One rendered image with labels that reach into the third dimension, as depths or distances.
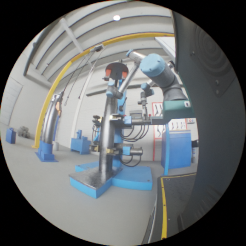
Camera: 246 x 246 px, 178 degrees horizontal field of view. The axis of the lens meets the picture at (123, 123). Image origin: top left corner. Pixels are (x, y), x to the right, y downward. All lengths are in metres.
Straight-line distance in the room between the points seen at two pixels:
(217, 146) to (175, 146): 1.89
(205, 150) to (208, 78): 0.14
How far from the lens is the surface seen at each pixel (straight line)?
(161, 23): 6.99
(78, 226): 0.67
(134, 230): 0.66
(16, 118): 11.23
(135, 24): 6.70
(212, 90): 0.17
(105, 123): 1.19
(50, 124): 1.93
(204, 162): 0.20
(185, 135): 2.16
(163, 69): 0.46
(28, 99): 11.57
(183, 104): 0.48
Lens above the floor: 0.57
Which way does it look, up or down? 16 degrees up
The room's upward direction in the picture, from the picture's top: 4 degrees clockwise
